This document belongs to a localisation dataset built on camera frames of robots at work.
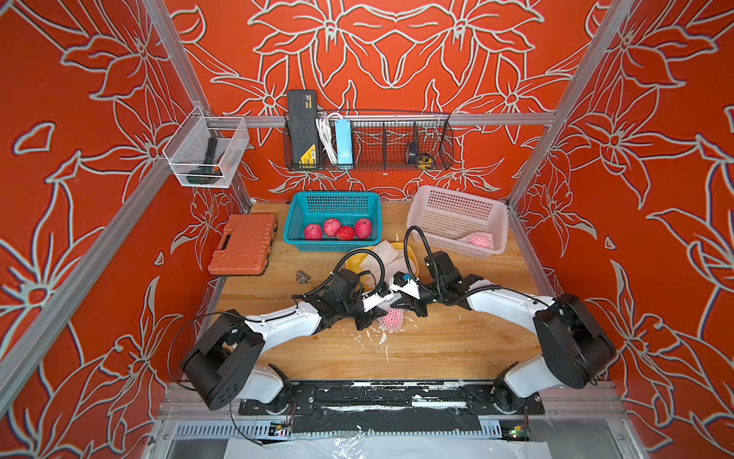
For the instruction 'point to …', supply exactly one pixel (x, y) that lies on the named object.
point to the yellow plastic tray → (355, 260)
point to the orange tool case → (245, 246)
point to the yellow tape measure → (424, 162)
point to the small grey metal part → (303, 277)
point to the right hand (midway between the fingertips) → (390, 306)
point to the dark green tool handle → (209, 172)
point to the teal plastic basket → (315, 207)
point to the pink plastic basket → (459, 223)
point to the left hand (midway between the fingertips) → (390, 306)
